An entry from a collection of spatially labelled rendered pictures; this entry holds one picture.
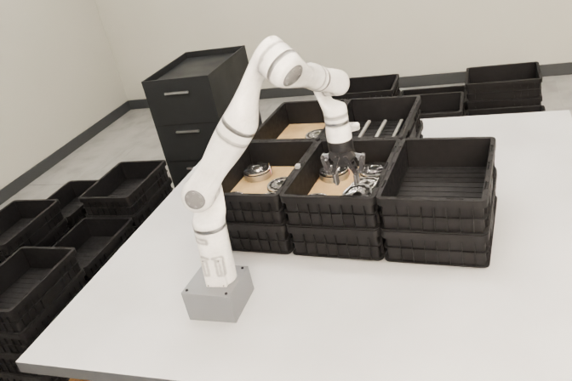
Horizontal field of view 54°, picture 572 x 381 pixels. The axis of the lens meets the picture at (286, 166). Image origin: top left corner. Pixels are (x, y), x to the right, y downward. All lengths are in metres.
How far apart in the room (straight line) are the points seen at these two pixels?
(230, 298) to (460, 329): 0.61
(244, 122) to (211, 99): 1.99
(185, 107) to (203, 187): 2.02
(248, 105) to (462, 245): 0.72
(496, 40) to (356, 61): 1.18
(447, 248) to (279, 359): 0.56
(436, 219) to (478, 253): 0.15
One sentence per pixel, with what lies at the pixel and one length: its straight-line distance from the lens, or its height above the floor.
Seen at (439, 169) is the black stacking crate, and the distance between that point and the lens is 1.95.
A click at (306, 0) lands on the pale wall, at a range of 5.16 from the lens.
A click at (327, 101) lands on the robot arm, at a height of 1.19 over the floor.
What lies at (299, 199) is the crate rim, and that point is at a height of 0.92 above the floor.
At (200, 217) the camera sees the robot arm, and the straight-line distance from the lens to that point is 1.57.
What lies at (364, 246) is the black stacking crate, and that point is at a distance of 1.72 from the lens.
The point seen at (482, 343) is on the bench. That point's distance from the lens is 1.49.
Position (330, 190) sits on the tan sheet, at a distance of 1.90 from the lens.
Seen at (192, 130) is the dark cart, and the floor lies 0.57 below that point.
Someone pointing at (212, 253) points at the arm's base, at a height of 0.90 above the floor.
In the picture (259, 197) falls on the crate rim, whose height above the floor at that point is 0.92.
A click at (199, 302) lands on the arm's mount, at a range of 1.65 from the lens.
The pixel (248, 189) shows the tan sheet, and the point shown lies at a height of 0.83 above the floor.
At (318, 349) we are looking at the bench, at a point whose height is 0.70.
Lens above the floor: 1.74
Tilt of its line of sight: 25 degrees down
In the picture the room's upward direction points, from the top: 12 degrees counter-clockwise
